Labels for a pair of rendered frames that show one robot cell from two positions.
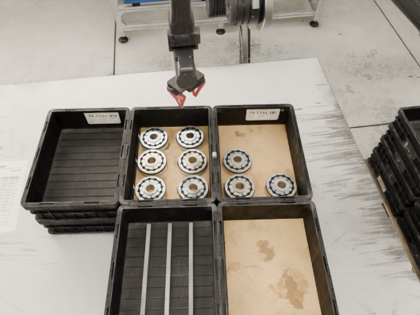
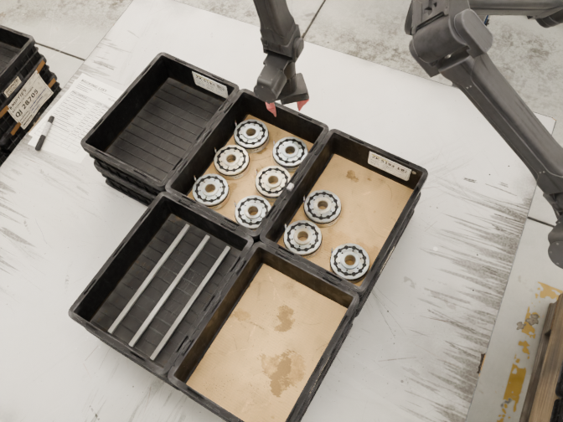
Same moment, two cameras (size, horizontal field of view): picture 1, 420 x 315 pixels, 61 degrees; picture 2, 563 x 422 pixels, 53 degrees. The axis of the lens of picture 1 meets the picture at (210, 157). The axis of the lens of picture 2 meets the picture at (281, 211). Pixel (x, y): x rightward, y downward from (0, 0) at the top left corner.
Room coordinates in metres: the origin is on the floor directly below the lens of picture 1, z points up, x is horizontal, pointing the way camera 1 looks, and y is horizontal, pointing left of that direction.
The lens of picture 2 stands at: (0.06, -0.44, 2.23)
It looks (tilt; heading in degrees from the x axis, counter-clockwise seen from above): 62 degrees down; 37
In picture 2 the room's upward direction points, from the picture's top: 6 degrees counter-clockwise
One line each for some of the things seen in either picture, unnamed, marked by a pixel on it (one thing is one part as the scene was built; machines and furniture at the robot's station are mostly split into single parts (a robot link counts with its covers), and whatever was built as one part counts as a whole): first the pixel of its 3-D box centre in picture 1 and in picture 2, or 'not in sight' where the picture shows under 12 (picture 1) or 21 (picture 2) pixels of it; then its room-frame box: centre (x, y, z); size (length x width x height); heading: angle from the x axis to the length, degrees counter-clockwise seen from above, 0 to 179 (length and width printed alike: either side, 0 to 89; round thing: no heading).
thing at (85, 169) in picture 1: (85, 162); (166, 127); (0.69, 0.44, 0.87); 0.40 x 0.30 x 0.11; 2
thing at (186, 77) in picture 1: (185, 57); (276, 66); (0.76, 0.06, 1.27); 0.11 x 0.09 x 0.12; 7
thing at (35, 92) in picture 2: not in sight; (29, 100); (0.72, 1.32, 0.41); 0.31 x 0.02 x 0.16; 7
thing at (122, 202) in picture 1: (170, 152); (249, 159); (0.69, 0.14, 0.92); 0.40 x 0.30 x 0.02; 2
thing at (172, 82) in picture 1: (185, 73); (284, 81); (0.80, 0.07, 1.17); 0.10 x 0.07 x 0.07; 136
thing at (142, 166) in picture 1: (152, 161); (231, 159); (0.69, 0.20, 0.86); 0.10 x 0.10 x 0.01
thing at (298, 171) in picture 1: (256, 158); (344, 214); (0.70, -0.16, 0.87); 0.40 x 0.30 x 0.11; 2
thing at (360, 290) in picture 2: (258, 149); (345, 206); (0.70, -0.16, 0.92); 0.40 x 0.30 x 0.02; 2
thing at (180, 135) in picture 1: (190, 136); (290, 151); (0.81, 0.07, 0.86); 0.10 x 0.10 x 0.01
